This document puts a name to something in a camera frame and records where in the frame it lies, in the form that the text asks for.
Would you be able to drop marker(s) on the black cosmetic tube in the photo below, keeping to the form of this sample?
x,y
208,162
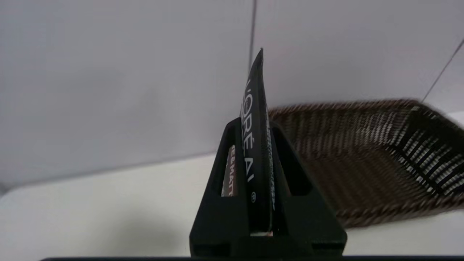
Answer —
x,y
257,152

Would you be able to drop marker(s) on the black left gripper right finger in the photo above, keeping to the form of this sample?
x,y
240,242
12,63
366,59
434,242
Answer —
x,y
308,224

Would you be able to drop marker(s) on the brown woven wicker basket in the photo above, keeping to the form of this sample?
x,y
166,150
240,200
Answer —
x,y
362,159

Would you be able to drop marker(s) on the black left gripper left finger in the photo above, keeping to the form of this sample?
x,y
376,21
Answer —
x,y
221,221

